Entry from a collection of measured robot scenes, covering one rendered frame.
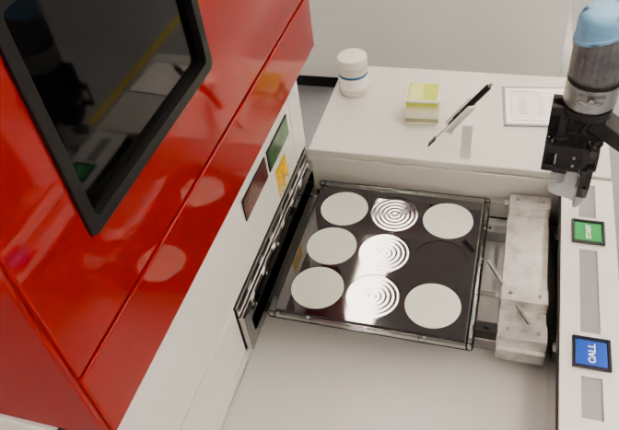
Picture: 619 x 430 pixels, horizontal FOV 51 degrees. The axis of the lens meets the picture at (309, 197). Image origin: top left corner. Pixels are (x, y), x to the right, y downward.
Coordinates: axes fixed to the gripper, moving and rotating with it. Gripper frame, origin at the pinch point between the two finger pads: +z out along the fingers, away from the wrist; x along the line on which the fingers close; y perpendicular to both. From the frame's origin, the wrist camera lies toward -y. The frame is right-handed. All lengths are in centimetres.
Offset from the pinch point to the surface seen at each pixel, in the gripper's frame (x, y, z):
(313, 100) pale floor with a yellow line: -158, 118, 106
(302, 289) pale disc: 19, 45, 16
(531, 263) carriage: 0.5, 5.6, 17.6
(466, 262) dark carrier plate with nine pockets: 5.0, 17.2, 15.7
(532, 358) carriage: 20.8, 3.0, 18.6
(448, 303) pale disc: 15.4, 18.6, 15.6
